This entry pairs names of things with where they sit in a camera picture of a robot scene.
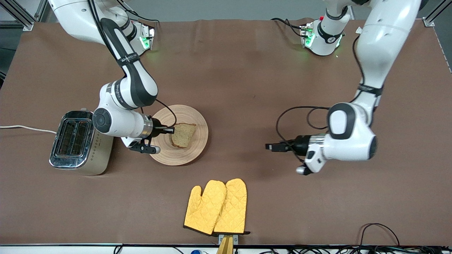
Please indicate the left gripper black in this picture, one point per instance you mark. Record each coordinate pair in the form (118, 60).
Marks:
(300, 144)

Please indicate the chrome two-slot toaster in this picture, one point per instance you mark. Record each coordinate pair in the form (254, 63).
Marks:
(91, 151)

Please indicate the aluminium frame profile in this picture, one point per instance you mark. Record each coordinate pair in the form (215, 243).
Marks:
(429, 21)
(21, 17)

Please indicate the round wooden plate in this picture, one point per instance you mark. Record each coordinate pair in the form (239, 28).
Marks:
(190, 116)

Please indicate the brown table cover sheet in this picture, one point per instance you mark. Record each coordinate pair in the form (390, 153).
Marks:
(247, 88)

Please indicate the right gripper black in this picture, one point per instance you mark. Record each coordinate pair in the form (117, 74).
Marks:
(157, 128)

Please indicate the toast slice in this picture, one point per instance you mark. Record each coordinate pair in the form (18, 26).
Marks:
(183, 135)

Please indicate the small white paper scrap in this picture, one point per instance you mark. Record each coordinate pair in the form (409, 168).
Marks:
(359, 30)

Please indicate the yellow quilted oven mitt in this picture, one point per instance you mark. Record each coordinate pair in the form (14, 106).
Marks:
(233, 208)
(204, 208)

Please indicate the grey metal bracket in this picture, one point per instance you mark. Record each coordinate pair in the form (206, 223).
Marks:
(236, 239)

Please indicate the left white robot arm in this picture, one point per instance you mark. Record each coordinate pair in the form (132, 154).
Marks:
(353, 141)

